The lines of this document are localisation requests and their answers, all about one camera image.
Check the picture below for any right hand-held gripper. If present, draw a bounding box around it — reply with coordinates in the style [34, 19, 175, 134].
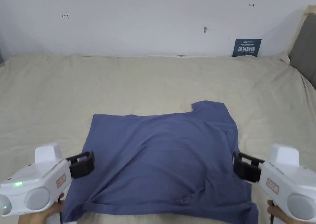
[233, 143, 316, 217]

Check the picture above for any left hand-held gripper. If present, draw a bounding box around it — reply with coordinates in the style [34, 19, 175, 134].
[0, 142, 95, 224]

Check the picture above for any dark blue shirt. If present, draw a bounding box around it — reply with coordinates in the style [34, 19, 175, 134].
[60, 100, 260, 224]

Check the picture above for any person's right hand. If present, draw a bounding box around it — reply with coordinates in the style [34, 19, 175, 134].
[267, 200, 316, 224]

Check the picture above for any person's left hand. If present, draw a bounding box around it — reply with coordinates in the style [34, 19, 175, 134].
[18, 193, 66, 224]

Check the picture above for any bed with beige sheet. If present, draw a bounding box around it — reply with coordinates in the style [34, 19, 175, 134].
[0, 52, 316, 224]

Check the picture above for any dark blue printed card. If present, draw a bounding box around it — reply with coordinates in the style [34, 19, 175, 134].
[231, 38, 262, 58]

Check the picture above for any grey padded headboard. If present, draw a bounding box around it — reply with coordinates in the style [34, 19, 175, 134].
[287, 5, 316, 89]

